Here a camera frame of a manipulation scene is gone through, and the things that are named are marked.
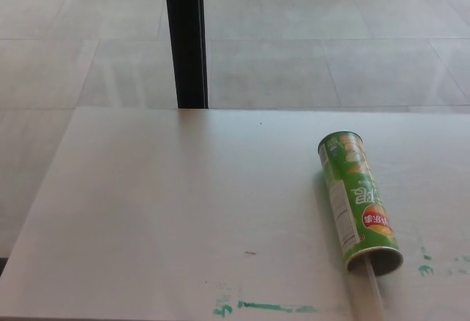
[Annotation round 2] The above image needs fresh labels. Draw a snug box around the black vertical post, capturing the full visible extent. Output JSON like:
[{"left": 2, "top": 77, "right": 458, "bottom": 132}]
[{"left": 162, "top": 0, "right": 210, "bottom": 110}]

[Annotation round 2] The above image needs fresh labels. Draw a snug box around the clear plastic chips tray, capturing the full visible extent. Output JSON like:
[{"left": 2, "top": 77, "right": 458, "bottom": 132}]
[{"left": 362, "top": 257, "right": 386, "bottom": 300}]

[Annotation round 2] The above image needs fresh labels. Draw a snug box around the green cylindrical chips can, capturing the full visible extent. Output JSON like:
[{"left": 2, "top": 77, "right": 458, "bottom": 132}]
[{"left": 317, "top": 130, "right": 404, "bottom": 277}]

